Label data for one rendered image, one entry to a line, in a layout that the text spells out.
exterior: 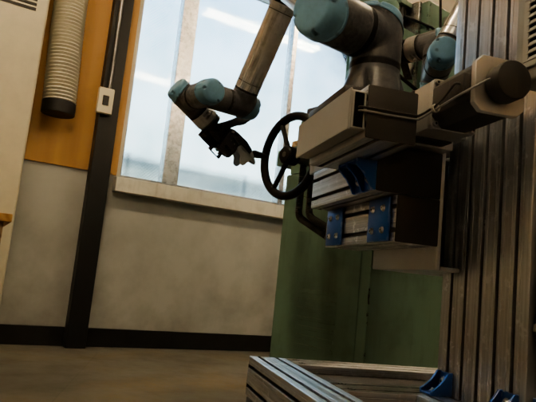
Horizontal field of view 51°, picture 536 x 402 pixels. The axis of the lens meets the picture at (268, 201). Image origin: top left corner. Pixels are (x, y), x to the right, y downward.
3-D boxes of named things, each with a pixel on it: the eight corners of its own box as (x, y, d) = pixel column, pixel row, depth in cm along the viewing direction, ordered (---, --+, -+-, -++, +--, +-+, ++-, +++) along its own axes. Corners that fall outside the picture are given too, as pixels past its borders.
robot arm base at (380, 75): (418, 104, 123) (421, 61, 124) (354, 92, 119) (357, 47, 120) (386, 121, 137) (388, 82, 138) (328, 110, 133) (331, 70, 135)
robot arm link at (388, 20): (412, 68, 128) (415, 12, 130) (372, 49, 120) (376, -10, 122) (372, 80, 138) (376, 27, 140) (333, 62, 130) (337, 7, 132)
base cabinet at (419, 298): (262, 397, 198) (281, 199, 208) (372, 391, 233) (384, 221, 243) (358, 433, 163) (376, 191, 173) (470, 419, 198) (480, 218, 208)
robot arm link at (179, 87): (174, 92, 164) (161, 96, 171) (199, 118, 169) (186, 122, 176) (189, 73, 167) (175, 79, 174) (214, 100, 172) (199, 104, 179)
